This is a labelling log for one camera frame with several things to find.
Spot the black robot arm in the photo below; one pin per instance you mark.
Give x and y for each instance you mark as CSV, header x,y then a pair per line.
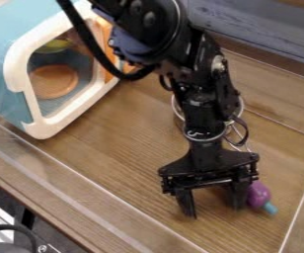
x,y
152,35

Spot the purple toy eggplant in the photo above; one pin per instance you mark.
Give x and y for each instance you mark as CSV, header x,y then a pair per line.
x,y
258,198

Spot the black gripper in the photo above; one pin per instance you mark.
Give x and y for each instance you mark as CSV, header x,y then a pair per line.
x,y
208,165

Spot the blue toy microwave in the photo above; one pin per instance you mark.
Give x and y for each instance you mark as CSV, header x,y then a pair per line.
x,y
36,38

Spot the orange microwave turntable plate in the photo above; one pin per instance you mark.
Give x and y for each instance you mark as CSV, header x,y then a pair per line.
x,y
52,81

